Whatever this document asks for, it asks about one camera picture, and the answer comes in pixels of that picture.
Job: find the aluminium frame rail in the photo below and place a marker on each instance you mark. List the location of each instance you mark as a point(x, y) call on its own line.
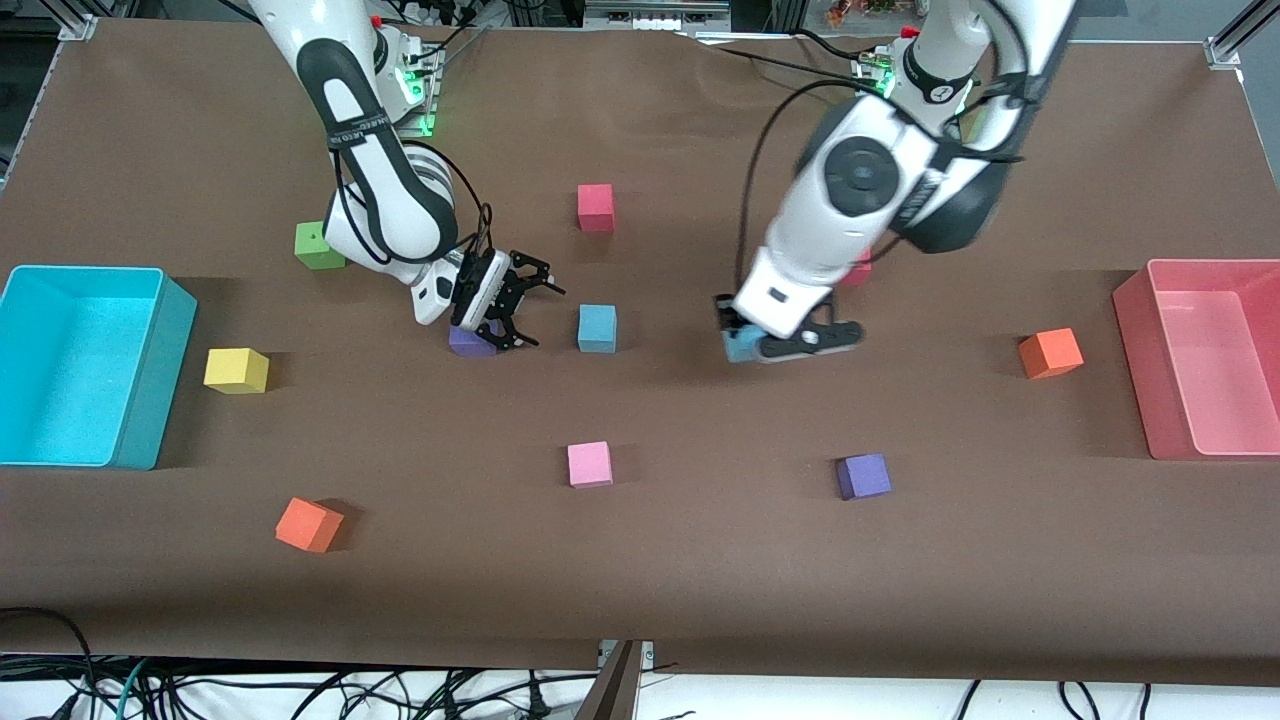
point(80, 27)
point(1235, 40)

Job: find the pink plastic bin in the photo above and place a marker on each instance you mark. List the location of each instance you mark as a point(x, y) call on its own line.
point(1215, 380)

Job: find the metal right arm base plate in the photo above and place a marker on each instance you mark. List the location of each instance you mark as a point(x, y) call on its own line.
point(425, 128)

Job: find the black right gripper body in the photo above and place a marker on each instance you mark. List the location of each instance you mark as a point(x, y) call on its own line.
point(509, 293)

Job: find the green foam block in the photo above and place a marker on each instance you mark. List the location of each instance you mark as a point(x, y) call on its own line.
point(312, 245)

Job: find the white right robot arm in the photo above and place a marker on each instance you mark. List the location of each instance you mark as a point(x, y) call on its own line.
point(350, 100)

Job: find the blue foam block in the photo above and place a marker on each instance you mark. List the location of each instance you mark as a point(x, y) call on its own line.
point(743, 347)
point(597, 328)

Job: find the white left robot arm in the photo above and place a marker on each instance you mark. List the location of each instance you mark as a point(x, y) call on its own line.
point(820, 230)

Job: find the colourful background items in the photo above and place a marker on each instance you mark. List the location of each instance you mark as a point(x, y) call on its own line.
point(860, 12)

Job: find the pink foam block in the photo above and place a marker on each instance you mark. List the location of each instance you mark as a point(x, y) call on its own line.
point(590, 464)

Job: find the silver metal bracket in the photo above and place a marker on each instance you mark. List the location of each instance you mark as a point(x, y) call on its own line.
point(648, 652)

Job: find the yellow foam block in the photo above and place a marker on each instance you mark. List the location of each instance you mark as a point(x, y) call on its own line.
point(235, 370)

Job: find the orange foam block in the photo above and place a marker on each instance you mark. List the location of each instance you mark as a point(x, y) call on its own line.
point(308, 525)
point(1050, 353)

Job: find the grey metal box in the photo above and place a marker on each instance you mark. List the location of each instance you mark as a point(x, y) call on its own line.
point(650, 15)

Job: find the purple foam block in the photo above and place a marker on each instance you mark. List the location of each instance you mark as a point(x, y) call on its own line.
point(468, 345)
point(863, 477)

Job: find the red foam block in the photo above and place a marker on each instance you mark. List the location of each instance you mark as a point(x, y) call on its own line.
point(595, 205)
point(862, 270)

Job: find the cyan plastic bin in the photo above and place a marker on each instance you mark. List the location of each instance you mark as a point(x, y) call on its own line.
point(70, 390)

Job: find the brown table cloth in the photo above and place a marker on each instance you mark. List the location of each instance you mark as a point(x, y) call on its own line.
point(700, 560)

